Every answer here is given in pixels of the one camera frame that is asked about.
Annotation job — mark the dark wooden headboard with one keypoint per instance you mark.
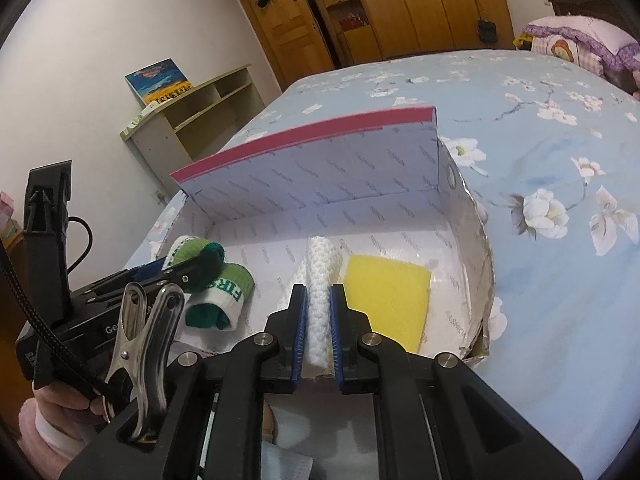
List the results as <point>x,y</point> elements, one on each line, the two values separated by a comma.
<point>590,5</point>

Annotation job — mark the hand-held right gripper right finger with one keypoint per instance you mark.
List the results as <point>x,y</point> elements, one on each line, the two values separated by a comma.
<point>336,340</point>

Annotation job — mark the small pink carton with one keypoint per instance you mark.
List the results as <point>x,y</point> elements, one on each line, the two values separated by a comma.
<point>5,212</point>

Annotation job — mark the blue yellow painted picture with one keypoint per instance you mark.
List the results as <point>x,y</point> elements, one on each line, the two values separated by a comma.
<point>157,80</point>

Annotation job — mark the green white booklet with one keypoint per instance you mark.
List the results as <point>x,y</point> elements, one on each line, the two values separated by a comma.
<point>142,115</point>

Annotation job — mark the purple frilled pillow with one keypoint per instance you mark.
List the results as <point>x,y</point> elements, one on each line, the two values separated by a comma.
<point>575,42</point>

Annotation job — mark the green white printed wristband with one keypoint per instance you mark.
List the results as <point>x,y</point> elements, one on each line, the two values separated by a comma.
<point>225,300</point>

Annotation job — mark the wooden wardrobe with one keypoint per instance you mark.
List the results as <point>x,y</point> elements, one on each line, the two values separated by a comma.
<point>425,5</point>

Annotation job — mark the white knitted cloth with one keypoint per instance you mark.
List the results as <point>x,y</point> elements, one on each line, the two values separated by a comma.
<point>320,270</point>

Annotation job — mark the person's left hand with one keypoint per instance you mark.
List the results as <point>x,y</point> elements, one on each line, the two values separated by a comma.
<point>60,400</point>

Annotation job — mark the wooden door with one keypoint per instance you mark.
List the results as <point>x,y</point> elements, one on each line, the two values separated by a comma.
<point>290,35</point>

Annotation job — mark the black hanging bag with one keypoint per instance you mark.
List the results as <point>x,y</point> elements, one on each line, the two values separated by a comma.
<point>486,31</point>

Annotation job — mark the pink cardboard box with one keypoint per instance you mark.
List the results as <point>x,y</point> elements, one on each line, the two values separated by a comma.
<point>280,190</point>

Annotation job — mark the wall socket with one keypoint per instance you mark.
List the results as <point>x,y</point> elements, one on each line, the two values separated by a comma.
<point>160,195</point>

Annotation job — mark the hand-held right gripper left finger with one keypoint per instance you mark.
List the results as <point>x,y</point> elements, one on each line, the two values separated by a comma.
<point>300,330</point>

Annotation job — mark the beige wooden shelf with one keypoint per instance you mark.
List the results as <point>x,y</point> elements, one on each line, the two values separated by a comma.
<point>150,150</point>

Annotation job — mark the red item in wardrobe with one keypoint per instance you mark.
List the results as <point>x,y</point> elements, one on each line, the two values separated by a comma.
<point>350,23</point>

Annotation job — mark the yellow toy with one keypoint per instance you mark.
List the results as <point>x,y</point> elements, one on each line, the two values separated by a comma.
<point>523,41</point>

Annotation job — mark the bed with floral sheet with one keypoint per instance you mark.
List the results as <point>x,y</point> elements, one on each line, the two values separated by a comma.
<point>550,310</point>

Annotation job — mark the tan soft item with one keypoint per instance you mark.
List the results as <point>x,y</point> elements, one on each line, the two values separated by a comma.
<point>270,422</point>

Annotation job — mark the metal spring clip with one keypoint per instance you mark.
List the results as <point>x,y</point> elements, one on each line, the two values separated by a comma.
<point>145,355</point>

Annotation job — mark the yellow sponge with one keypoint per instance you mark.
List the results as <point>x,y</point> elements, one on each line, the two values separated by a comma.
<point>390,295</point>

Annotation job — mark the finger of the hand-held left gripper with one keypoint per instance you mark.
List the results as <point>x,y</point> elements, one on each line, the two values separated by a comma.
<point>152,272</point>

